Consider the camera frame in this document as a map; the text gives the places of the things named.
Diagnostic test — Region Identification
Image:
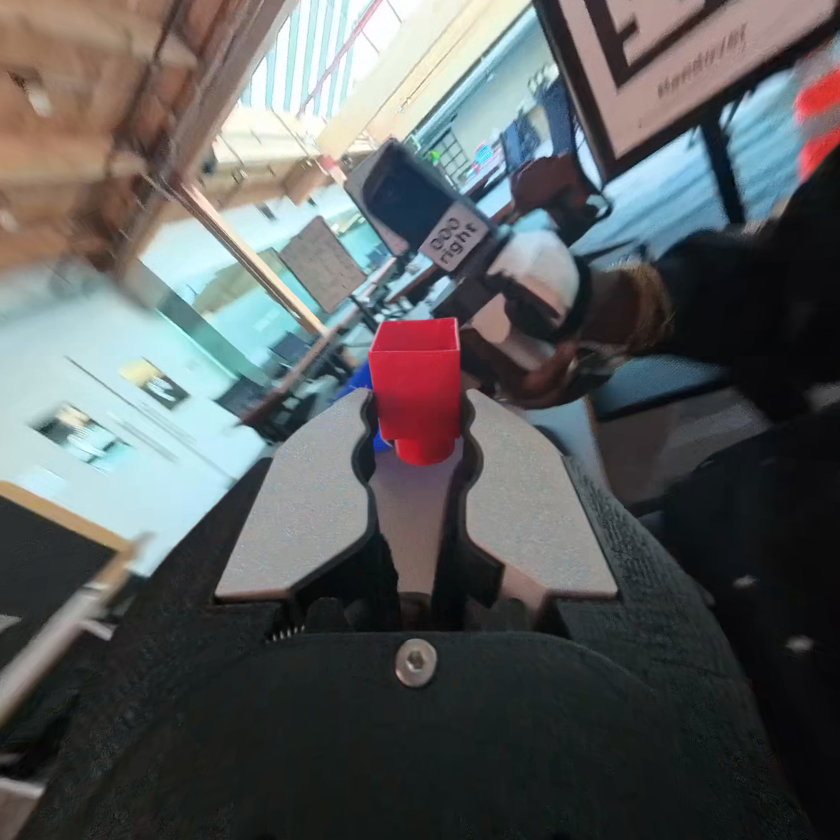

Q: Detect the person's right hand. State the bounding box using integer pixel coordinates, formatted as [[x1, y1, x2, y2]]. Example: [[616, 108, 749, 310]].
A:
[[460, 256, 644, 410]]

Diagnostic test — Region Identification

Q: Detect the written whiteboard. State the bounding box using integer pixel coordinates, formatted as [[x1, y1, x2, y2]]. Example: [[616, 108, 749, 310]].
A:
[[279, 217, 368, 313]]

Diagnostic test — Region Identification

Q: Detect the red foam block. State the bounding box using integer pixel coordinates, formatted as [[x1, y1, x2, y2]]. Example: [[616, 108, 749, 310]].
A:
[[368, 318, 463, 468]]

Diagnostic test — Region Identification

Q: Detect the blue plastic bin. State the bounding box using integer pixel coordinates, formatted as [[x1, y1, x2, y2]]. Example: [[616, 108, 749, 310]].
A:
[[339, 365, 395, 454]]

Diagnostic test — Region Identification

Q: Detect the brown leather chair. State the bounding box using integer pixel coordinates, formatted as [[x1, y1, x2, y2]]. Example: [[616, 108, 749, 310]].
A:
[[510, 155, 614, 250]]

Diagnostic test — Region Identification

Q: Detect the wooden support post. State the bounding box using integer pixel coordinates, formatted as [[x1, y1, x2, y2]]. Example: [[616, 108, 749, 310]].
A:
[[158, 171, 326, 340]]

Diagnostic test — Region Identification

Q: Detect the orange traffic cone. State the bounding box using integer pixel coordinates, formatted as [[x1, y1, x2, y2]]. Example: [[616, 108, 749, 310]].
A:
[[794, 66, 840, 178]]

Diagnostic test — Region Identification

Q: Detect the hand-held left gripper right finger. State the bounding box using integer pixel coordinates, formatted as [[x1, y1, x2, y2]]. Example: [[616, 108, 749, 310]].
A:
[[453, 390, 618, 624]]

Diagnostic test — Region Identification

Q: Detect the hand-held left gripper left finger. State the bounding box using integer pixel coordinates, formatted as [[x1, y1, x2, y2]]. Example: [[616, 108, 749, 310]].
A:
[[214, 388, 382, 607]]

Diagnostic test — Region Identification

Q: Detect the printed marker sign board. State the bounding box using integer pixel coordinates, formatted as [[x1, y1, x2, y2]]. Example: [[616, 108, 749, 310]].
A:
[[532, 0, 840, 224]]

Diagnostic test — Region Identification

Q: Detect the person's right forearm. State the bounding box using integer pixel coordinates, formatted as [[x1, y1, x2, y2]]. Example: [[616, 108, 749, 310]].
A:
[[657, 145, 840, 421]]

